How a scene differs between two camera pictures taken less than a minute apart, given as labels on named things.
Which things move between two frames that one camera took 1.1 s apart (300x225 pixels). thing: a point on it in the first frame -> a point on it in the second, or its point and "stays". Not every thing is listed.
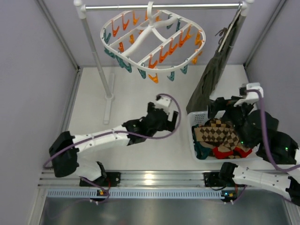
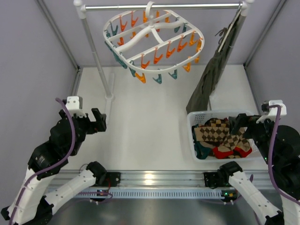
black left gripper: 162,116 -> 89,125
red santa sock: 237,152 stays
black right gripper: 225,106 -> 251,124
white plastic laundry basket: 195,117 stays
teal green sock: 201,153 stays
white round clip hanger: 154,41 stays
